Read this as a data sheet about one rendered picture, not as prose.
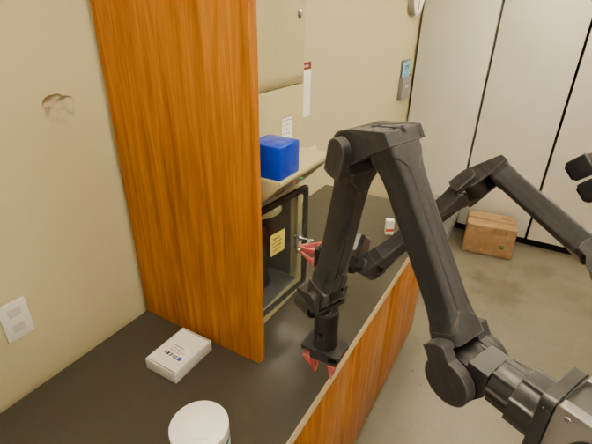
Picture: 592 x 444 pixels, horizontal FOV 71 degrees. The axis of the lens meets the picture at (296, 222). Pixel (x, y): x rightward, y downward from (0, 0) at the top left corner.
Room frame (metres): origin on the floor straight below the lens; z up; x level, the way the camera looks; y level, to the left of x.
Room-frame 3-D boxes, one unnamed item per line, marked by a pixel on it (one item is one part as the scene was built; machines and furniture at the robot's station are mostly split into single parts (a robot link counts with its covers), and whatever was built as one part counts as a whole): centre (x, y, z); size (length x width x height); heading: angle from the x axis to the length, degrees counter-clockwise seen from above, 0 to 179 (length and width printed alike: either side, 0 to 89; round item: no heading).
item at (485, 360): (0.45, -0.27, 1.43); 0.10 x 0.05 x 0.09; 34
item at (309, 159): (1.16, 0.01, 1.46); 0.32 x 0.11 x 0.10; 150
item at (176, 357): (0.95, 0.35, 0.96); 0.16 x 0.12 x 0.04; 151
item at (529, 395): (0.39, -0.31, 1.45); 0.09 x 0.08 x 0.12; 124
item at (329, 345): (0.76, -0.08, 1.21); 0.10 x 0.07 x 0.07; 60
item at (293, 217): (1.18, 0.05, 1.19); 0.30 x 0.01 x 0.40; 146
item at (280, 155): (1.07, 0.06, 1.56); 0.10 x 0.10 x 0.09; 60
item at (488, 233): (3.30, -1.75, 0.14); 0.41 x 0.33 x 0.29; 67
